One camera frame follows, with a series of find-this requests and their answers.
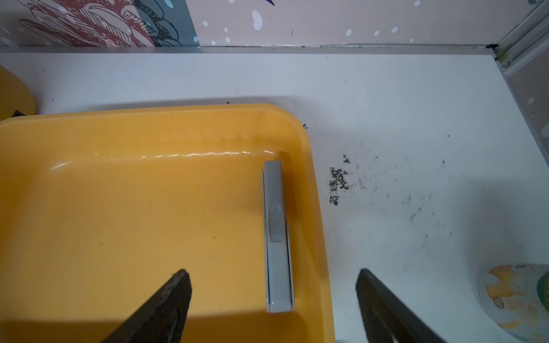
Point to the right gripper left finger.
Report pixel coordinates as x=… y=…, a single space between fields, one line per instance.
x=162 y=317

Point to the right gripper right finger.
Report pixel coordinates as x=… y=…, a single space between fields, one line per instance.
x=385 y=317

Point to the grey pruning pliers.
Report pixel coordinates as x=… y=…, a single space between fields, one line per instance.
x=280 y=291

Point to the yellow plastic storage box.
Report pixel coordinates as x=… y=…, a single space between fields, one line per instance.
x=100 y=209

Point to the yellow pot with dark lid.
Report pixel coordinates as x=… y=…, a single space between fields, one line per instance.
x=16 y=98

